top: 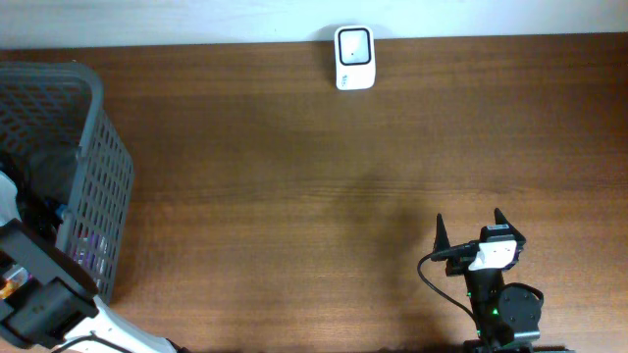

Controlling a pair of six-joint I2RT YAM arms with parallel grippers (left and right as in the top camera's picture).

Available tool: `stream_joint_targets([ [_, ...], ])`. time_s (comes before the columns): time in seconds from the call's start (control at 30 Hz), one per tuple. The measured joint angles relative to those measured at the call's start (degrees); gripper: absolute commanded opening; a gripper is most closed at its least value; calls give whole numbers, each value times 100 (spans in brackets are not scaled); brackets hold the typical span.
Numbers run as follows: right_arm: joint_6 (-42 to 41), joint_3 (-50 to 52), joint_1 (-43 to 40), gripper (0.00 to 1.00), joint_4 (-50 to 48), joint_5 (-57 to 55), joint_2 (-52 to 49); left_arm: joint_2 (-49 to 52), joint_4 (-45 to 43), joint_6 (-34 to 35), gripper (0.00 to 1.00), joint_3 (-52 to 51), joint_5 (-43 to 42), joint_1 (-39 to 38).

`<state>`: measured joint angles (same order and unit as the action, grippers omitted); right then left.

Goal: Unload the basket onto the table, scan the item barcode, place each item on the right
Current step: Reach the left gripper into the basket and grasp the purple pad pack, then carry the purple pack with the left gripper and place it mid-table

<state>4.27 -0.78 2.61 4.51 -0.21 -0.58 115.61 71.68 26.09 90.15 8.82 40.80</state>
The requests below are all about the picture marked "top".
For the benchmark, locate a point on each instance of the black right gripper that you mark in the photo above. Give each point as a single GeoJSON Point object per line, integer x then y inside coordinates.
{"type": "Point", "coordinates": [458, 265]}

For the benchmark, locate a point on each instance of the purple sanitary pad pack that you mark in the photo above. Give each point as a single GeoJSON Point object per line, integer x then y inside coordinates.
{"type": "Point", "coordinates": [91, 251]}

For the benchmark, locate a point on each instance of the orange small box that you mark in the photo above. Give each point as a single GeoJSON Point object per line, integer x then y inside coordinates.
{"type": "Point", "coordinates": [12, 280]}

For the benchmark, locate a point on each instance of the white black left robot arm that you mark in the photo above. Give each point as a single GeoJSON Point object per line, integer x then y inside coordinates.
{"type": "Point", "coordinates": [47, 299]}

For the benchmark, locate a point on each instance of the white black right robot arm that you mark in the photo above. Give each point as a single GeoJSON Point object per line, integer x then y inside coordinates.
{"type": "Point", "coordinates": [506, 316]}

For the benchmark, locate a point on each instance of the white barcode scanner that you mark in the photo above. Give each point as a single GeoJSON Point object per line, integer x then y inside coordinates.
{"type": "Point", "coordinates": [355, 57]}

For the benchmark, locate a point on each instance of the grey plastic mesh basket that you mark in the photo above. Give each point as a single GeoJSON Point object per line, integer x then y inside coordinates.
{"type": "Point", "coordinates": [54, 124]}

